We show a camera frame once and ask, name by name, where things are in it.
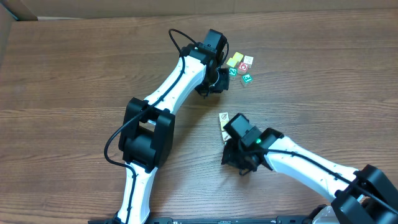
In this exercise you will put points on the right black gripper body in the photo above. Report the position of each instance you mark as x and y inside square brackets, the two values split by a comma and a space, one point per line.
[234, 156]

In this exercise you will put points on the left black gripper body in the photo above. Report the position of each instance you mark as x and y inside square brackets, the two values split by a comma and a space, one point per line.
[217, 83]

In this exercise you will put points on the red letter block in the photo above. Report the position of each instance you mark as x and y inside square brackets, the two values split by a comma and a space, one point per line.
[242, 68]

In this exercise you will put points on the white block with blue side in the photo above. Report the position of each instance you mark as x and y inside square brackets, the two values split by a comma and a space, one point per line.
[224, 117]

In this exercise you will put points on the green Z block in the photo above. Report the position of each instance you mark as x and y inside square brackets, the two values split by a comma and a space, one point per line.
[233, 73]

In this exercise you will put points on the yellow block front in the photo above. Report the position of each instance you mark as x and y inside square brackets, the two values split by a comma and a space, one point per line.
[231, 63]

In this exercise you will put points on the yellow block rear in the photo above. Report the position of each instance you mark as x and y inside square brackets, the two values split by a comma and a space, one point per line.
[238, 57]

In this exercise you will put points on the white block with letters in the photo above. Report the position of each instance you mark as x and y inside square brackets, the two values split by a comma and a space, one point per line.
[248, 60]

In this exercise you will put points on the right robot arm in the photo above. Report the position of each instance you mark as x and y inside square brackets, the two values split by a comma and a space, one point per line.
[355, 196]

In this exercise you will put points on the yellow top wooden block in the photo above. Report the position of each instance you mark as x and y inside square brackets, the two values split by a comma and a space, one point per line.
[223, 124]

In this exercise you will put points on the white block with feather picture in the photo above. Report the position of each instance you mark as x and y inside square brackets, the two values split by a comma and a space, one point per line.
[225, 136]

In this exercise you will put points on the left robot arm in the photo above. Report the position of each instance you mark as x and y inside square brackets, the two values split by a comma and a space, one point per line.
[147, 133]

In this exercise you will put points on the green E block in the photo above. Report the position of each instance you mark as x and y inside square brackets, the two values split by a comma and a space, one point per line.
[246, 79]

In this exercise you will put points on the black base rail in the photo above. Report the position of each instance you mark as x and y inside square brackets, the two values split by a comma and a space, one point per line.
[281, 219]

